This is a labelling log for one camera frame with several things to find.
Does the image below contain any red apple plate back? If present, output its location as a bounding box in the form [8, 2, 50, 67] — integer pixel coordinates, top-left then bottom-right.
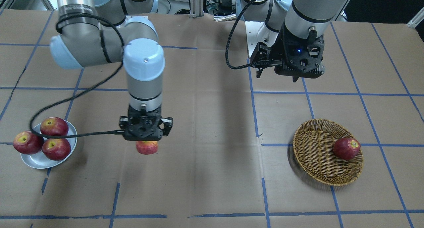
[40, 117, 69, 136]

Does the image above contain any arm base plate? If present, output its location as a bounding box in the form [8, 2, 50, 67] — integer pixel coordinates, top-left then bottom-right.
[245, 21, 278, 57]

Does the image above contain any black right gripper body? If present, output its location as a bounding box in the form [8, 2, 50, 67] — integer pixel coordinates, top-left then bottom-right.
[119, 107, 174, 142]

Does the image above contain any red apple plate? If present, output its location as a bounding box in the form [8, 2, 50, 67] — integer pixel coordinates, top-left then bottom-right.
[40, 117, 69, 136]
[41, 138, 71, 161]
[13, 131, 44, 154]

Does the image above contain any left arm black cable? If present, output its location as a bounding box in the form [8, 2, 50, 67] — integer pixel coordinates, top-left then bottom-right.
[225, 0, 282, 70]

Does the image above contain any red apple plate front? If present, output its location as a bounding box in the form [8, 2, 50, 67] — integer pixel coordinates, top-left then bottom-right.
[41, 138, 71, 161]

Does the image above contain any woven wicker basket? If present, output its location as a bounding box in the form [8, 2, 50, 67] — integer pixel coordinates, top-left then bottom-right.
[292, 118, 364, 186]

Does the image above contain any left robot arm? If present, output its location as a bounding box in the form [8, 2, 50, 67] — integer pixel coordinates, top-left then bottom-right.
[225, 0, 350, 83]

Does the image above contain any red apple yellow top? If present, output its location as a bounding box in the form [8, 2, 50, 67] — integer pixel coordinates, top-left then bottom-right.
[136, 141, 158, 154]

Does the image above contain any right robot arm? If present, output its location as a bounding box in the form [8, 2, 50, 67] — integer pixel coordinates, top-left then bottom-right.
[50, 0, 173, 141]

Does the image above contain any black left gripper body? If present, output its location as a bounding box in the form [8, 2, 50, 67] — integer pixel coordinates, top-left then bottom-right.
[274, 25, 325, 79]

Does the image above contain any aluminium frame post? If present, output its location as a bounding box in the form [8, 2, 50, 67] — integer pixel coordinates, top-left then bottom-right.
[189, 0, 205, 19]

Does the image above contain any dark red apple in basket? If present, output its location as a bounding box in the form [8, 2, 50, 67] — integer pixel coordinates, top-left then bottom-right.
[333, 138, 361, 160]

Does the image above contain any white round plate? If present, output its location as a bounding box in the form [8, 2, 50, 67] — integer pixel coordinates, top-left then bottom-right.
[20, 138, 78, 169]

